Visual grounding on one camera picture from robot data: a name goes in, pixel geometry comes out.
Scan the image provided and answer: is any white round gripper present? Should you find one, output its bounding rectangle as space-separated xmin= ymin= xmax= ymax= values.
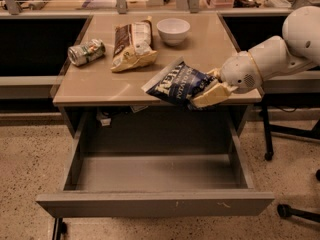
xmin=191 ymin=51 xmax=263 ymax=108

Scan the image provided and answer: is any blue chip bag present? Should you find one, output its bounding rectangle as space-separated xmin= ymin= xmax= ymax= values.
xmin=141 ymin=57 xmax=216 ymax=110

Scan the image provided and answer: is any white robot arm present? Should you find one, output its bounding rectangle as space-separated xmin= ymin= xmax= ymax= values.
xmin=191 ymin=6 xmax=320 ymax=108

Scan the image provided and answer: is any brown and white snack bag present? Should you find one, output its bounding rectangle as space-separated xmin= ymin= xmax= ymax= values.
xmin=111 ymin=17 xmax=158 ymax=73

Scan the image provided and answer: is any grey cabinet with tan top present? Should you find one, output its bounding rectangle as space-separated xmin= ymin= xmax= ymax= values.
xmin=49 ymin=11 xmax=266 ymax=138

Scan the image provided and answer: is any white tag under cabinet top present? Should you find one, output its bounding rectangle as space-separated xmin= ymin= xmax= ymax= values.
xmin=96 ymin=108 xmax=111 ymax=126

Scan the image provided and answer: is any grey open top drawer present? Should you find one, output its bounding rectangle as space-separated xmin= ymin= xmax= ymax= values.
xmin=37 ymin=111 xmax=274 ymax=218

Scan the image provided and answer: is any white bowl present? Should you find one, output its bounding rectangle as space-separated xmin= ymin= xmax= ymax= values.
xmin=156 ymin=18 xmax=190 ymax=46

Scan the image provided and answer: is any black stand leg with caster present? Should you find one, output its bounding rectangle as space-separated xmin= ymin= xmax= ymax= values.
xmin=260 ymin=93 xmax=320 ymax=161

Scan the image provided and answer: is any crushed green soda can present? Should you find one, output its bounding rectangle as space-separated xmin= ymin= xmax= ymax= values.
xmin=67 ymin=39 xmax=106 ymax=66

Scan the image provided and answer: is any black chair base leg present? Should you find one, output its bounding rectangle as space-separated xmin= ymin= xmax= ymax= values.
xmin=277 ymin=204 xmax=320 ymax=223

